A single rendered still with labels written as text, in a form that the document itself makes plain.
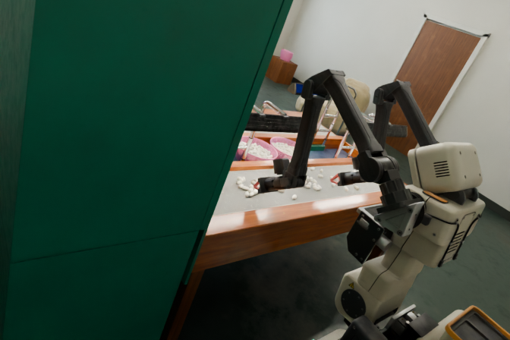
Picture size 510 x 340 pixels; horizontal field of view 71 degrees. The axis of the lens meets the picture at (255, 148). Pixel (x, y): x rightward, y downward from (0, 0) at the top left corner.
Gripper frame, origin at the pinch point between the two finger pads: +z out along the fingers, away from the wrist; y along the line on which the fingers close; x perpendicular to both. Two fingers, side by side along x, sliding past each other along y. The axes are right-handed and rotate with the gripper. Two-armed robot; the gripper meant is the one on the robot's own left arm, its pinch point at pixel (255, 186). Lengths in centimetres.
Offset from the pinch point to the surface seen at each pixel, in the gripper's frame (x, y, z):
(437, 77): -148, -473, 89
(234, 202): 6.0, 9.0, 5.0
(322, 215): 17.0, -31.4, -10.2
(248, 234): 19.3, 13.5, -8.3
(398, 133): -27, -123, -9
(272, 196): 5.5, -14.5, 5.2
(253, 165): -12.1, -18.9, 21.8
